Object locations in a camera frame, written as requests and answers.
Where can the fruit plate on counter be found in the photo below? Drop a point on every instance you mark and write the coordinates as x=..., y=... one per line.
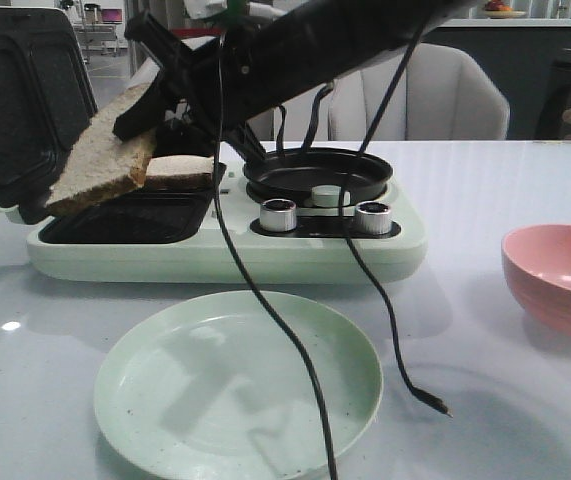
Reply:
x=497, y=9

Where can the breakfast maker hinged lid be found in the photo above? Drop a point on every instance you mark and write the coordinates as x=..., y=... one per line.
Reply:
x=46, y=101

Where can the mint green breakfast maker base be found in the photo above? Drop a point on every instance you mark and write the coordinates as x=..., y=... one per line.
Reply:
x=171, y=236

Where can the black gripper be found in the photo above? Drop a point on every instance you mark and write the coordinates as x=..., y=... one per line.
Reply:
x=227, y=81

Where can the left silver control knob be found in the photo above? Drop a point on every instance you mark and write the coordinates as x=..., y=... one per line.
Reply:
x=278, y=215

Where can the grey upholstered chair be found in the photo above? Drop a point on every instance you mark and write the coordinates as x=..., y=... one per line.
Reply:
x=148, y=71
x=443, y=94

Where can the mint green round plate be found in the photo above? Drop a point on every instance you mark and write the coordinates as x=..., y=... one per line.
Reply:
x=212, y=388

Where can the pink bowl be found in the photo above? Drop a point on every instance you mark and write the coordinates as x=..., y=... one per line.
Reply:
x=536, y=262

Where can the right silver control knob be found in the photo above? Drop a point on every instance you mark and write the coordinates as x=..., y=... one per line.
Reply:
x=372, y=218

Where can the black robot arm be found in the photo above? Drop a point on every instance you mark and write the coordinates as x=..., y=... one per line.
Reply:
x=326, y=39

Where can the left grey upholstered chair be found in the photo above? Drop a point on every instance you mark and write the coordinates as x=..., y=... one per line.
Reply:
x=148, y=71

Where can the grey counter with white top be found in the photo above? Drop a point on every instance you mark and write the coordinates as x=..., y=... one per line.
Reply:
x=529, y=60

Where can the bread slice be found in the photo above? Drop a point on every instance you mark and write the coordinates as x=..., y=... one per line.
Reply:
x=179, y=172
x=100, y=166

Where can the silver control knob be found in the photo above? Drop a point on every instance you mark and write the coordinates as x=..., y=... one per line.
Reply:
x=372, y=218
x=278, y=215

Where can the right grey upholstered chair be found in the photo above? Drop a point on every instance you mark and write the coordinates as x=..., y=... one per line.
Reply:
x=443, y=94

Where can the black round frying pan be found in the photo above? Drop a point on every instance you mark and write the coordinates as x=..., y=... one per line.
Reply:
x=293, y=175

